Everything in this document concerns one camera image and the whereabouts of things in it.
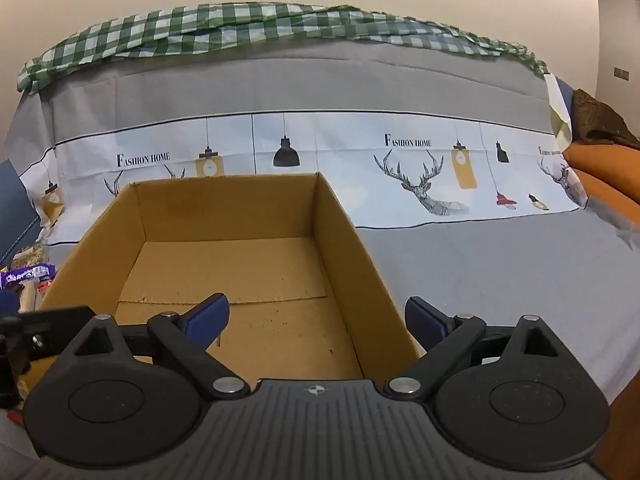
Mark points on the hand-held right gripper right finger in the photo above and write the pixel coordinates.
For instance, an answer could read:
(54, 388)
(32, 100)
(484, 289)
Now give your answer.
(425, 320)

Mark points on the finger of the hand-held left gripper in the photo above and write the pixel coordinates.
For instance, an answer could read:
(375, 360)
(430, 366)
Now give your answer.
(50, 325)

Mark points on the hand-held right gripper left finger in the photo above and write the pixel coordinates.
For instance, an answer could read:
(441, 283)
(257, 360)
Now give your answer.
(207, 317)

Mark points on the beige snack packet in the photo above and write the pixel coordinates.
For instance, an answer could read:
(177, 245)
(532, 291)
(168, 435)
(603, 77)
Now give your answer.
(32, 296)

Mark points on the purple snack bar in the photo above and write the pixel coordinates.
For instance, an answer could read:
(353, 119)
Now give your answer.
(20, 275)

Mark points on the brown cardboard box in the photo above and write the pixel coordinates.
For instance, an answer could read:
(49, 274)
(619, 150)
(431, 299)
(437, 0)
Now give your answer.
(250, 270)

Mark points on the orange cushion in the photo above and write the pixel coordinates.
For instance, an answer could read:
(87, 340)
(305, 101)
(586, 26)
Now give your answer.
(610, 170)

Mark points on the brown blanket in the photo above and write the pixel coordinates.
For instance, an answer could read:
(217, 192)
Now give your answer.
(595, 115)

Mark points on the green checked cloth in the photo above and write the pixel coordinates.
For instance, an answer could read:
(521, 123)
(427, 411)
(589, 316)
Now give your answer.
(150, 30)

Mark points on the wall switch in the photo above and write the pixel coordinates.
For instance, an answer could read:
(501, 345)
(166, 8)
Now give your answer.
(621, 73)

